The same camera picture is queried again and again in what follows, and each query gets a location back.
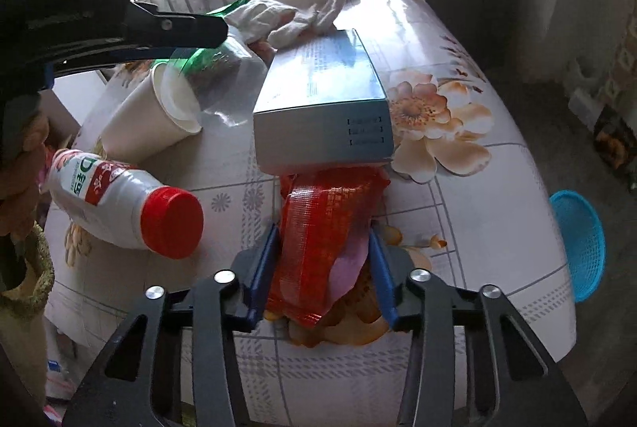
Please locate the floral tablecloth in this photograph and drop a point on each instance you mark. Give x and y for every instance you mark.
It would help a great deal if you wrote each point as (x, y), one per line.
(487, 168)

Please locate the person's left hand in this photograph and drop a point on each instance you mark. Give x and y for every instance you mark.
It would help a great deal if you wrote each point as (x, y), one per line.
(20, 193)

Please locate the white blue packet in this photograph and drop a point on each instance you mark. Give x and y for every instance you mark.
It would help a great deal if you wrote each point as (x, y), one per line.
(58, 379)

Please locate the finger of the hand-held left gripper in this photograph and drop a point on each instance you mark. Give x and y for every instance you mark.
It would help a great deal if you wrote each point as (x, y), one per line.
(109, 61)
(174, 28)

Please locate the clear plastic cup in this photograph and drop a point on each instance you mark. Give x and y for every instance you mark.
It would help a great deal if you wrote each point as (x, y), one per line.
(229, 73)

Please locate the white paper cup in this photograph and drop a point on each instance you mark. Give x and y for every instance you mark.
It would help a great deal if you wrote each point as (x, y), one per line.
(134, 121)

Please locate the crumpled green foil wrapper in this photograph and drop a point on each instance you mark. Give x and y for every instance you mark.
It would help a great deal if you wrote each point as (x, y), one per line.
(234, 6)

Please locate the white bottle red cap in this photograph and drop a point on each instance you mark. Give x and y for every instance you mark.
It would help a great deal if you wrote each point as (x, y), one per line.
(99, 195)

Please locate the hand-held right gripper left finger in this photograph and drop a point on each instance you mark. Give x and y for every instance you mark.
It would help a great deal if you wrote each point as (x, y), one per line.
(261, 270)

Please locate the blue white cardboard box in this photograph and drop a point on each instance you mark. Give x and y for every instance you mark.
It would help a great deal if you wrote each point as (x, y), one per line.
(318, 83)

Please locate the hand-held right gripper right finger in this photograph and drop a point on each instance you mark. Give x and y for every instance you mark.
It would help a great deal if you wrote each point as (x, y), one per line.
(380, 277)

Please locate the blue plastic basket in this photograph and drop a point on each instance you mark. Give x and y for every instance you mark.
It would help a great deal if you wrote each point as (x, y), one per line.
(580, 243)

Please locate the dark printed box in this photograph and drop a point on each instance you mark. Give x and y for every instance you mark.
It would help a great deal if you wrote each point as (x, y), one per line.
(614, 143)

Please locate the red snack wrapper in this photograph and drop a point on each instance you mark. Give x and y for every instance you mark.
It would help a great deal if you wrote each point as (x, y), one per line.
(318, 233)

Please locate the white cloth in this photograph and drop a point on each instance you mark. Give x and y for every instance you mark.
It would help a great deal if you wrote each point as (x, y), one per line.
(298, 4)

